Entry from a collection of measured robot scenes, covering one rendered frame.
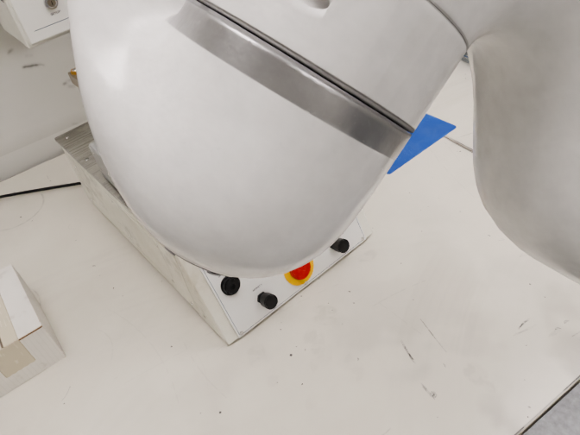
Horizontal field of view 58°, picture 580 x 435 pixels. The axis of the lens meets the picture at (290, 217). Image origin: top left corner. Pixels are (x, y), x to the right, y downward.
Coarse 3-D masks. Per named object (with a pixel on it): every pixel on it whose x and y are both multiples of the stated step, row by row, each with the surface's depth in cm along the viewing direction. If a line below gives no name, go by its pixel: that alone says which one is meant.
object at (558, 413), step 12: (564, 396) 71; (576, 396) 71; (552, 408) 70; (564, 408) 70; (576, 408) 70; (540, 420) 69; (552, 420) 69; (564, 420) 69; (576, 420) 69; (528, 432) 68; (540, 432) 68; (552, 432) 68; (564, 432) 68; (576, 432) 68
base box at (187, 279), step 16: (80, 176) 108; (96, 192) 104; (112, 208) 99; (128, 224) 96; (368, 224) 97; (144, 240) 91; (160, 256) 88; (176, 256) 78; (160, 272) 97; (176, 272) 85; (192, 272) 80; (176, 288) 93; (192, 288) 82; (208, 288) 81; (192, 304) 89; (208, 304) 82; (208, 320) 86; (224, 320) 83; (224, 336) 84
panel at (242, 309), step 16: (352, 224) 95; (352, 240) 95; (320, 256) 92; (336, 256) 94; (288, 272) 88; (320, 272) 92; (240, 288) 84; (256, 288) 86; (272, 288) 87; (288, 288) 89; (224, 304) 83; (240, 304) 84; (256, 304) 86; (240, 320) 85; (256, 320) 86; (240, 336) 85
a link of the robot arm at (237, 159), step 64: (128, 0) 19; (192, 0) 18; (128, 64) 18; (192, 64) 17; (256, 64) 16; (128, 128) 18; (192, 128) 17; (256, 128) 16; (320, 128) 16; (384, 128) 17; (128, 192) 19; (192, 192) 17; (256, 192) 17; (320, 192) 18; (192, 256) 19; (256, 256) 19
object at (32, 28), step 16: (0, 0) 79; (16, 0) 78; (32, 0) 80; (48, 0) 80; (64, 0) 82; (0, 16) 87; (16, 16) 79; (32, 16) 81; (48, 16) 82; (64, 16) 84; (16, 32) 83; (32, 32) 82; (48, 32) 83; (64, 32) 85
